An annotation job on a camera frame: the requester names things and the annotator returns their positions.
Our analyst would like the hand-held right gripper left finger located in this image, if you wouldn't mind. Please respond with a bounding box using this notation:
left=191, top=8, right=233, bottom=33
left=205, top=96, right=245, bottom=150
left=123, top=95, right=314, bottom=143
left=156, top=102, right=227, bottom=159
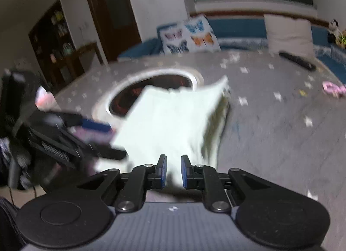
left=76, top=154, right=168, bottom=213

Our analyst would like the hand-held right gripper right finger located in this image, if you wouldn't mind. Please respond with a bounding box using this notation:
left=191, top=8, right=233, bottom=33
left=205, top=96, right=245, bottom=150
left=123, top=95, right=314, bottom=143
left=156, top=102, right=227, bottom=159
left=181, top=154, right=271, bottom=213

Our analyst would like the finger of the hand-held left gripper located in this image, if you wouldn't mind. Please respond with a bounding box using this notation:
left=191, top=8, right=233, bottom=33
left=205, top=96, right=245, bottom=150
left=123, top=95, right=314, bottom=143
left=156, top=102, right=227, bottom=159
left=40, top=112, right=115, bottom=142
left=31, top=128, right=127, bottom=161

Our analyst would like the pale green garment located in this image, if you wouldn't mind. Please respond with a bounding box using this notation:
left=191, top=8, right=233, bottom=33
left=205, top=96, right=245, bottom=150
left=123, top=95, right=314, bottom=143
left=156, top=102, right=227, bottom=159
left=95, top=75, right=231, bottom=189

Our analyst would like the pink tissue box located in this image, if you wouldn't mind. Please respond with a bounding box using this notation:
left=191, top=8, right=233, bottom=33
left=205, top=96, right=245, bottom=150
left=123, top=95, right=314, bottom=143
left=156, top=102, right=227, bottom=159
left=35, top=86, right=56, bottom=111

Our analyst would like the dark wooden desk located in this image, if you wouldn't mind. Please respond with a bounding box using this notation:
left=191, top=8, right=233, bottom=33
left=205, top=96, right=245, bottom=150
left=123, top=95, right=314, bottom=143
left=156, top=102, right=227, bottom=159
left=65, top=42, right=104, bottom=78

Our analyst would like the round table heater well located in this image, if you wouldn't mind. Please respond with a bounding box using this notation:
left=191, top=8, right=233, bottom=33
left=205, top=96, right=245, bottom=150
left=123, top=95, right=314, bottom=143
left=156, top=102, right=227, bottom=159
left=92, top=67, right=204, bottom=122

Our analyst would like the dark wooden shelf cabinet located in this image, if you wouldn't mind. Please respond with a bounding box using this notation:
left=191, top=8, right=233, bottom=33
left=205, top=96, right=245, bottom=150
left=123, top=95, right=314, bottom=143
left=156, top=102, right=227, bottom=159
left=28, top=0, right=82, bottom=92

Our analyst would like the grey star-print table cover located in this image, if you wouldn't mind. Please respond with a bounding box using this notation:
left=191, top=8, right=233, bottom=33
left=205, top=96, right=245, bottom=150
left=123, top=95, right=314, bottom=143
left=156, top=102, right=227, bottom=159
left=51, top=51, right=346, bottom=251

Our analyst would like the dark wooden door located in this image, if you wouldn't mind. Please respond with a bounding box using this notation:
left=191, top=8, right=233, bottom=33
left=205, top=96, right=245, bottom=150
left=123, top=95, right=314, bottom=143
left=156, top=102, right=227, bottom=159
left=82, top=0, right=142, bottom=62

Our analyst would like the butterfly print pillow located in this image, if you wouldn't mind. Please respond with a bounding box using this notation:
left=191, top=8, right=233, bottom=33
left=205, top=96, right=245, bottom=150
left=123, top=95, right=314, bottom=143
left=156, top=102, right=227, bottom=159
left=157, top=14, right=221, bottom=55

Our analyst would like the white lace sofa cover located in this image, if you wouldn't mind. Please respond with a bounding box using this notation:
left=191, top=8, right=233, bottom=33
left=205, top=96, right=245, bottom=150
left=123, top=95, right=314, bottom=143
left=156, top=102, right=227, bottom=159
left=219, top=39, right=268, bottom=50

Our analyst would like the blue sofa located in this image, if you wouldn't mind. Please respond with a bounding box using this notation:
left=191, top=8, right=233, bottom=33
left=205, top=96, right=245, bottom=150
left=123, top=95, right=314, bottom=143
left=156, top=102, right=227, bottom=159
left=117, top=14, right=346, bottom=78

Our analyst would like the black remote control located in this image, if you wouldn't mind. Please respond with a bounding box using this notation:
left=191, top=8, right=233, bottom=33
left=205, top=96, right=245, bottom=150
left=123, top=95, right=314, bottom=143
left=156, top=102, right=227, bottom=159
left=279, top=51, right=317, bottom=71

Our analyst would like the pink hair scrunchie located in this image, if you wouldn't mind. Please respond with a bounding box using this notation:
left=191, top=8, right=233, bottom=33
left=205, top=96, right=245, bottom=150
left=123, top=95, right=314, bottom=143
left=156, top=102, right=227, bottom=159
left=322, top=80, right=346, bottom=98

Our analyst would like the plain grey pillow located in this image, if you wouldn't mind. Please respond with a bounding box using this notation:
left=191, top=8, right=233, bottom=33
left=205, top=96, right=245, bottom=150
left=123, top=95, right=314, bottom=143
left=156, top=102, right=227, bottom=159
left=263, top=13, right=314, bottom=58

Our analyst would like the panda plush toy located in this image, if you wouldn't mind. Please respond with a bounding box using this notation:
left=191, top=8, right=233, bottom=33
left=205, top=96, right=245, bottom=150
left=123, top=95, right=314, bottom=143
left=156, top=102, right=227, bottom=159
left=328, top=19, right=340, bottom=43

